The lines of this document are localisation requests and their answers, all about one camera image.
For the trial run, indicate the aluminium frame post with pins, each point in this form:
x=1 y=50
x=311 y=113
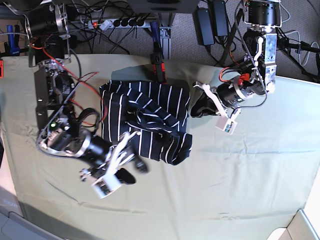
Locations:
x=165 y=21

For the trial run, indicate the green table cloth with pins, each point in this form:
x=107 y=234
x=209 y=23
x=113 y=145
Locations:
x=232 y=187

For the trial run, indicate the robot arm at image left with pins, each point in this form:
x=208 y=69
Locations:
x=63 y=132

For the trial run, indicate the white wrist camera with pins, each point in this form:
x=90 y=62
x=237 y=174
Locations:
x=106 y=186
x=227 y=123

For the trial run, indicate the grey bin corner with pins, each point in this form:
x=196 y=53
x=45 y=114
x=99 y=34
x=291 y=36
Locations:
x=15 y=227

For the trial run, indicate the blue left clamp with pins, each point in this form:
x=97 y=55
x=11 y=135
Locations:
x=11 y=47

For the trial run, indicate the navy white striped T-shirt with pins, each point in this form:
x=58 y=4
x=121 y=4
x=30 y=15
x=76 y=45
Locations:
x=159 y=112

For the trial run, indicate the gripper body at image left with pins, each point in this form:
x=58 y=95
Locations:
x=99 y=154

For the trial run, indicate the black power adapter right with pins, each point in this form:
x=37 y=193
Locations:
x=219 y=15

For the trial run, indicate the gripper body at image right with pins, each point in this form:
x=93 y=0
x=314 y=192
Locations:
x=231 y=93

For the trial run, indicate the grey power strip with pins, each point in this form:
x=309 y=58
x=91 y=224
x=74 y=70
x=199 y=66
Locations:
x=116 y=23

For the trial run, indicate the black power adapter left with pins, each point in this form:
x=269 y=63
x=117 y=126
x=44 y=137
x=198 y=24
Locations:
x=203 y=27

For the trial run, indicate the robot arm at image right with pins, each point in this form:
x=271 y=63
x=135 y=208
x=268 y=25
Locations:
x=255 y=76

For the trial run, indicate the black power adapter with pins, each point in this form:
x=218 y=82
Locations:
x=203 y=27
x=219 y=15

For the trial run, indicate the orange black centre clamp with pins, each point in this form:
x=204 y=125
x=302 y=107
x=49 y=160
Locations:
x=157 y=55

